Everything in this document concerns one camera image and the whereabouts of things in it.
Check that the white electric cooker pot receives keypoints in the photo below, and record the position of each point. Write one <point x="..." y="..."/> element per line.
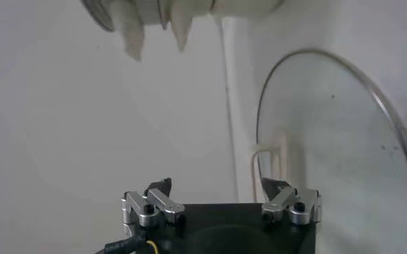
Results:
<point x="180" y="31"/>

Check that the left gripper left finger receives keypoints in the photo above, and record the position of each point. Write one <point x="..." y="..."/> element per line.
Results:
<point x="161" y="202"/>

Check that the round glass pot lid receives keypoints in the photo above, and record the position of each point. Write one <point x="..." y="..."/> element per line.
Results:
<point x="327" y="138"/>

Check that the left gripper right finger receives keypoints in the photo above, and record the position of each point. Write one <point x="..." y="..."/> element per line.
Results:
<point x="281" y="200"/>

